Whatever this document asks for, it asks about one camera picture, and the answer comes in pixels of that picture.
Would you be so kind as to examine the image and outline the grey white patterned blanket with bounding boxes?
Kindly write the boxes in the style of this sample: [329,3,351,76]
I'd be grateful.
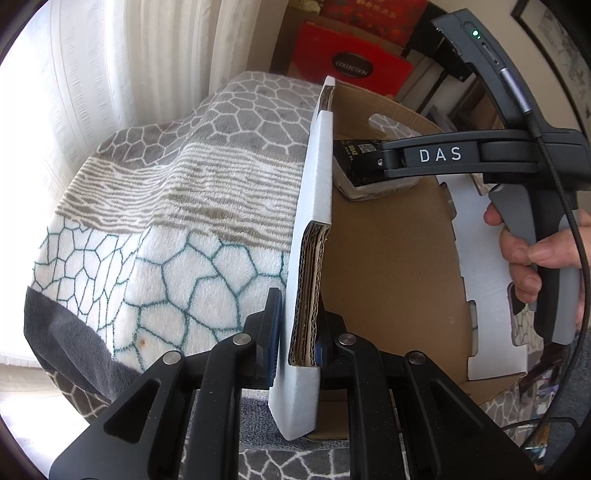
[23,70,578,480]

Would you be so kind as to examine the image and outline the dark red gift box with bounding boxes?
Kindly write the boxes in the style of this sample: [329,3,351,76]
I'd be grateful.
[321,0,428,44]

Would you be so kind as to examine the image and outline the black white packet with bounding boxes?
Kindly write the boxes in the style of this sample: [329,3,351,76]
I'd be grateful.
[332,138,419,200]

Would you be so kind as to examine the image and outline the framed wall picture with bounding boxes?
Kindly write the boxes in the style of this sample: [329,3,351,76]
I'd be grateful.
[510,0,591,121]

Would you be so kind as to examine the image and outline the cardboard box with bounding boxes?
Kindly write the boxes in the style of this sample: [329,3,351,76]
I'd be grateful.
[267,76,529,441]

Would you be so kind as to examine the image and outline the person's right hand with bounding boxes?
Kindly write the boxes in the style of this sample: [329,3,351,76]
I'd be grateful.
[485,203,591,305]

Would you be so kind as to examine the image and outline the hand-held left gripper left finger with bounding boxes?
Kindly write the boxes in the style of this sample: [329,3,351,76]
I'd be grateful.
[48,287,283,480]

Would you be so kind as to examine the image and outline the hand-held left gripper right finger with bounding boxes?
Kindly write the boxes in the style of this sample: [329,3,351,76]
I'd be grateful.
[316,307,536,480]

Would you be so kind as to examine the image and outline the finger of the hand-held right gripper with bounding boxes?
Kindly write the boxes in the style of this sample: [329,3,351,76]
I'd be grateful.
[379,137,407,182]

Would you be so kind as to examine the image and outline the white sheer curtain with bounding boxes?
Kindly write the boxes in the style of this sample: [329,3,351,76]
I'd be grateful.
[0,0,296,416]

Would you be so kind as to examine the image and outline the black braided cable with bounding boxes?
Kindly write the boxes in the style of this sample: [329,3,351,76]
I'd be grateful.
[501,65,591,457]

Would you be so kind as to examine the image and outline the red collection box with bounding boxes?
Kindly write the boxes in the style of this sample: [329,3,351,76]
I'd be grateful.
[294,22,414,99]

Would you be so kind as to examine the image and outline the small black speaker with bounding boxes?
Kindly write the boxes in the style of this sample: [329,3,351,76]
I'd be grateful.
[406,23,441,58]

